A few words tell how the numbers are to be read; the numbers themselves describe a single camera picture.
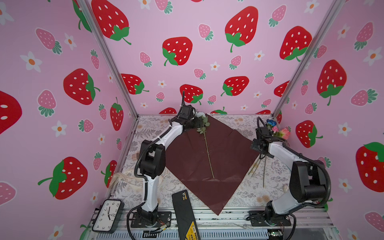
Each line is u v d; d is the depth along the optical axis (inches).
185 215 28.8
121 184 33.8
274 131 41.9
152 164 21.4
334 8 27.5
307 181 18.0
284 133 42.2
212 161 37.6
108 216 28.7
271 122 43.5
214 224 28.7
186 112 30.0
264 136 28.7
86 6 26.6
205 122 45.0
